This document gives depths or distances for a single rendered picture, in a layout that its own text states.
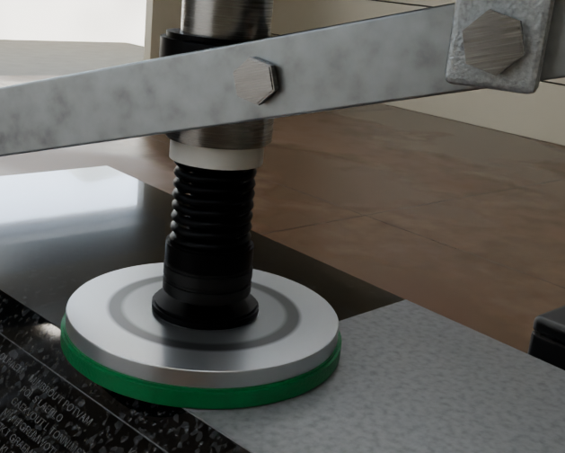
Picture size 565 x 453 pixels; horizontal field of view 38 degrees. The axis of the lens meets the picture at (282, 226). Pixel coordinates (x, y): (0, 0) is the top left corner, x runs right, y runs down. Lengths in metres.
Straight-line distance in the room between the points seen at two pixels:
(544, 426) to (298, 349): 0.18
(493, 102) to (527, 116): 0.36
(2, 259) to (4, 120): 0.22
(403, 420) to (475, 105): 7.21
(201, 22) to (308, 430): 0.28
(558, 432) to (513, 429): 0.03
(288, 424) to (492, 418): 0.15
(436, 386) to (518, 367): 0.09
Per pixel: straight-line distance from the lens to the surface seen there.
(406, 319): 0.74
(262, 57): 0.52
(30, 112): 0.62
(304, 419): 0.56
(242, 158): 0.58
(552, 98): 7.34
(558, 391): 0.67
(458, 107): 7.85
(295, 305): 0.67
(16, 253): 0.84
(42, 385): 0.65
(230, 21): 0.57
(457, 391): 0.63
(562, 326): 1.10
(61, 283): 0.76
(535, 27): 0.45
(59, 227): 0.91
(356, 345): 0.68
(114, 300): 0.66
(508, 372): 0.68
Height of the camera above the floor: 1.13
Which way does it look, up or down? 17 degrees down
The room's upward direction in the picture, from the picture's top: 6 degrees clockwise
